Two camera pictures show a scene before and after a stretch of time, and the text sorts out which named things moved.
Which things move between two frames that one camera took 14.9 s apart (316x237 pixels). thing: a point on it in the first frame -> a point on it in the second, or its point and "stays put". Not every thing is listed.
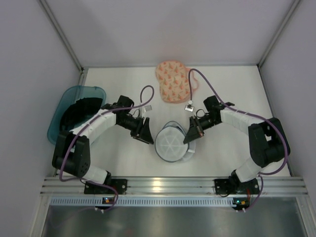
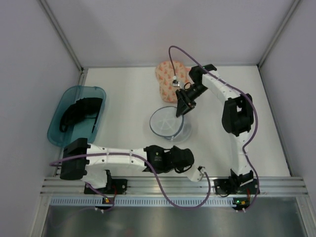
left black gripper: [140, 128] -> [184, 158]
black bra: [75, 112] stays put
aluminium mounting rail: [174, 186] stays put
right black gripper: [196, 126] -> [185, 100]
